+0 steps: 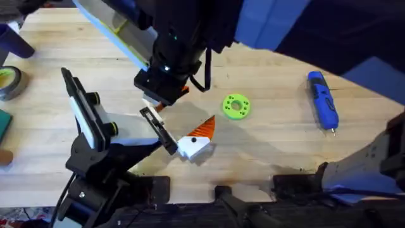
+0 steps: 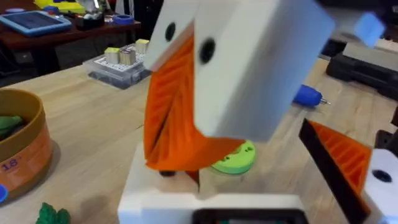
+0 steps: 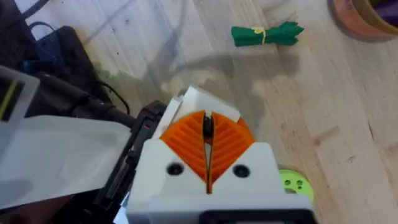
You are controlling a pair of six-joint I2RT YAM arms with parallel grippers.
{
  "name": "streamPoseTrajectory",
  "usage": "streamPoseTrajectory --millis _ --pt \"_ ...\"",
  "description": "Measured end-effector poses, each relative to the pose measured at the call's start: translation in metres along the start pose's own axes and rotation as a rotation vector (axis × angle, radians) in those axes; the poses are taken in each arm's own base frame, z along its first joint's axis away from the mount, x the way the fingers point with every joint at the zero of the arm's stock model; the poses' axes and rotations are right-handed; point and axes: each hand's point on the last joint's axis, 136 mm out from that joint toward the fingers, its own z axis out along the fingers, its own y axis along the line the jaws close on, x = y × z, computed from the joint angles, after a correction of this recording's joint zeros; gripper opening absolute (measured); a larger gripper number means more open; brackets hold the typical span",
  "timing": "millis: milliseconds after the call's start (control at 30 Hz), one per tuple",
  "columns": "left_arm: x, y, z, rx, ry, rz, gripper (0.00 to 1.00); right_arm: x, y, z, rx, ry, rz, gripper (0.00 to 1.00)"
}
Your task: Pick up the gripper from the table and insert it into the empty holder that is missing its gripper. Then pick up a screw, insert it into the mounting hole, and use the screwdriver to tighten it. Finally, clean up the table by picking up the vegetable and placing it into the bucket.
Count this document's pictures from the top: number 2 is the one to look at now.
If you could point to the clear box with blocks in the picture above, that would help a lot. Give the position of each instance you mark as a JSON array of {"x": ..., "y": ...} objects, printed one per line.
[{"x": 118, "y": 70}]

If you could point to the green disc with holes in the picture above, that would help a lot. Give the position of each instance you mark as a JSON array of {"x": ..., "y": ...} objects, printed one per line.
[{"x": 239, "y": 160}]

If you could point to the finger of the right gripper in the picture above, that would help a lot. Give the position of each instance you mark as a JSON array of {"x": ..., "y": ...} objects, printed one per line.
[
  {"x": 248, "y": 62},
  {"x": 171, "y": 93}
]

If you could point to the green toy vegetable bundle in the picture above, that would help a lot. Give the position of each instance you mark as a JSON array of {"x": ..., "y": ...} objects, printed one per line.
[{"x": 53, "y": 216}]

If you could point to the black tool case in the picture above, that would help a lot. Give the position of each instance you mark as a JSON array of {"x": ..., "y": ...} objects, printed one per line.
[{"x": 363, "y": 73}]

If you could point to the orange toy tub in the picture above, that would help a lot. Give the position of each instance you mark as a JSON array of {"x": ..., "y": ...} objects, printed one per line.
[{"x": 21, "y": 149}]

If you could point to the black desk container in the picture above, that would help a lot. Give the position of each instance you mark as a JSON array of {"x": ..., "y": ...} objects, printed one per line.
[{"x": 90, "y": 22}]

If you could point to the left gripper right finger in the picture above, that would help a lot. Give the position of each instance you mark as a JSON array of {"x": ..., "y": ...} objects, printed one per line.
[{"x": 342, "y": 161}]

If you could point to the yellow toy board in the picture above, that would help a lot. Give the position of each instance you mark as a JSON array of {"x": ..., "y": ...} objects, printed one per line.
[{"x": 62, "y": 5}]

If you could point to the blue tape roll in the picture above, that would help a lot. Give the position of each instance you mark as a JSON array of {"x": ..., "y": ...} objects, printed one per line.
[{"x": 123, "y": 19}]

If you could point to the brown side desk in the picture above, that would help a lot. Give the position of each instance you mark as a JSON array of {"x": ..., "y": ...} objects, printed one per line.
[{"x": 46, "y": 40}]

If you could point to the left gripper bare white left finger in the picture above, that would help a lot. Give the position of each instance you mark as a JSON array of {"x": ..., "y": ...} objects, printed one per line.
[{"x": 146, "y": 183}]

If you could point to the blue flat tray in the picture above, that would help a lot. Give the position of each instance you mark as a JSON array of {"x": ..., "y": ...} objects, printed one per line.
[{"x": 32, "y": 22}]

